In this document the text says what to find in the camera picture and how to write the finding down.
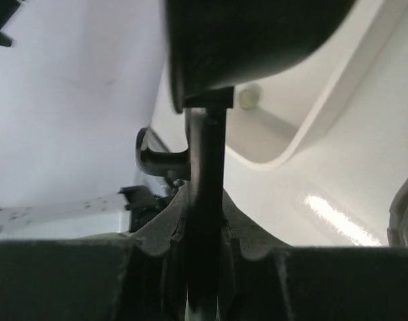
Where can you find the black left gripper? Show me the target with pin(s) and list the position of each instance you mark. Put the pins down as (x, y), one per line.
(7, 10)

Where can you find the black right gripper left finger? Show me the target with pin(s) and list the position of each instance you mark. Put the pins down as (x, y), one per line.
(122, 277)

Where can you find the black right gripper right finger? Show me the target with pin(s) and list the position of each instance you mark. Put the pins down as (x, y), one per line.
(263, 278)

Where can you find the black slotted litter scoop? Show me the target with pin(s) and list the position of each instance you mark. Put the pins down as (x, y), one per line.
(212, 47)

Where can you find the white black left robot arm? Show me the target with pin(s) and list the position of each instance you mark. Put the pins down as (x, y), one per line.
(78, 83)

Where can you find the white plastic waste tray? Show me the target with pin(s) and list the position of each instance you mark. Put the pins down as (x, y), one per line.
(298, 106)

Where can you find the green clump in white tray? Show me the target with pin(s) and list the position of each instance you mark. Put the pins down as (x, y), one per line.
(249, 97)

